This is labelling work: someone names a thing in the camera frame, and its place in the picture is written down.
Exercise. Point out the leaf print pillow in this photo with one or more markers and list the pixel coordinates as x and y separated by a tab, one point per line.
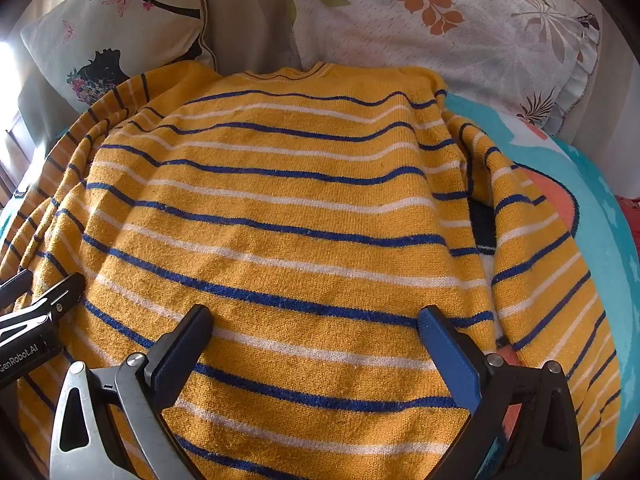
450	45

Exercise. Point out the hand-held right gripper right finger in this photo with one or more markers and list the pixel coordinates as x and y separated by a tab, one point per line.
450	355

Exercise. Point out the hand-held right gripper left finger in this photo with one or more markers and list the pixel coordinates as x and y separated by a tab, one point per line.
175	355

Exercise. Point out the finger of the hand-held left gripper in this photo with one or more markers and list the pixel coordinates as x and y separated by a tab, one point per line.
62	295

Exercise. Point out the yellow striped sweater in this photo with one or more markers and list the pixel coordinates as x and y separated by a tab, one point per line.
300	210

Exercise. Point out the red cloth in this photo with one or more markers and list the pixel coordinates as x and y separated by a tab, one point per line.
630	217

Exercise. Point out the teal printed blanket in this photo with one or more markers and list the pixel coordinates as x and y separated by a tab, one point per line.
590	200

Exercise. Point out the beige sofa backrest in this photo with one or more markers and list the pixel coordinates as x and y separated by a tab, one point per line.
250	20

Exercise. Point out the white pillow with girl print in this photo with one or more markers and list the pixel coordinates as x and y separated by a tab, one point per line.
115	25

